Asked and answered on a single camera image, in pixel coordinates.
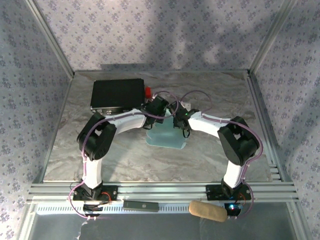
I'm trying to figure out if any circuit board with blue light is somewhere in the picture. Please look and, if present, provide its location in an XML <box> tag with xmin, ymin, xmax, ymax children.
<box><xmin>223</xmin><ymin>202</ymin><xmax>243</xmax><ymax>218</ymax></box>

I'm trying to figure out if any black hard case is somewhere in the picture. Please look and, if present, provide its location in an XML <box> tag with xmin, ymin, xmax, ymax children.
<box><xmin>89</xmin><ymin>78</ymin><xmax>147</xmax><ymax>115</ymax></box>

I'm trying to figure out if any black cable connector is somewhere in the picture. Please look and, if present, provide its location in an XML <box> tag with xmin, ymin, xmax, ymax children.
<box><xmin>83</xmin><ymin>203</ymin><xmax>104</xmax><ymax>212</ymax></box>

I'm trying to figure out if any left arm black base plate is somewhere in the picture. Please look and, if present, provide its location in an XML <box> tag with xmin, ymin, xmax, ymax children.
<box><xmin>72</xmin><ymin>184</ymin><xmax>119</xmax><ymax>202</ymax></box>

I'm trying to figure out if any aluminium side rail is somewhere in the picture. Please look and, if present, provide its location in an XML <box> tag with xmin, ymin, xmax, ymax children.
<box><xmin>246</xmin><ymin>71</ymin><xmax>287</xmax><ymax>182</ymax></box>

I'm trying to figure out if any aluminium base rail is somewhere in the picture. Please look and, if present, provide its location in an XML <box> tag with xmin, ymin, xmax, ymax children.
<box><xmin>26</xmin><ymin>181</ymin><xmax>300</xmax><ymax>204</ymax></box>

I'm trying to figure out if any tan oblong sponge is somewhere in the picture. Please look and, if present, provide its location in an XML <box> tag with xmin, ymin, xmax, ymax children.
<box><xmin>188</xmin><ymin>200</ymin><xmax>228</xmax><ymax>223</ymax></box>

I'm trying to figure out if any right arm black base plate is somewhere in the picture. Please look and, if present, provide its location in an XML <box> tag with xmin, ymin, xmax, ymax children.
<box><xmin>205</xmin><ymin>184</ymin><xmax>252</xmax><ymax>201</ymax></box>

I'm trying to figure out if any light blue paper box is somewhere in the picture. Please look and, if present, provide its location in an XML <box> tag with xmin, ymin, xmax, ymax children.
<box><xmin>145</xmin><ymin>109</ymin><xmax>188</xmax><ymax>151</ymax></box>

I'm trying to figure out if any black rectangular device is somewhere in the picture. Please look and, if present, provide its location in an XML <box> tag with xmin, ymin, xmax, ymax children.
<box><xmin>122</xmin><ymin>199</ymin><xmax>160</xmax><ymax>213</ymax></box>

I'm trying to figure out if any white slotted cable duct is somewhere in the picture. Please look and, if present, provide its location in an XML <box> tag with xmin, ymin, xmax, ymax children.
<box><xmin>33</xmin><ymin>201</ymin><xmax>238</xmax><ymax>216</ymax></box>

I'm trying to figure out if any aluminium corner post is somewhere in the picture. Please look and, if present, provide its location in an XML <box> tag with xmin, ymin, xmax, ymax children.
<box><xmin>24</xmin><ymin>0</ymin><xmax>76</xmax><ymax>78</ymax></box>
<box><xmin>247</xmin><ymin>0</ymin><xmax>300</xmax><ymax>76</ymax></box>

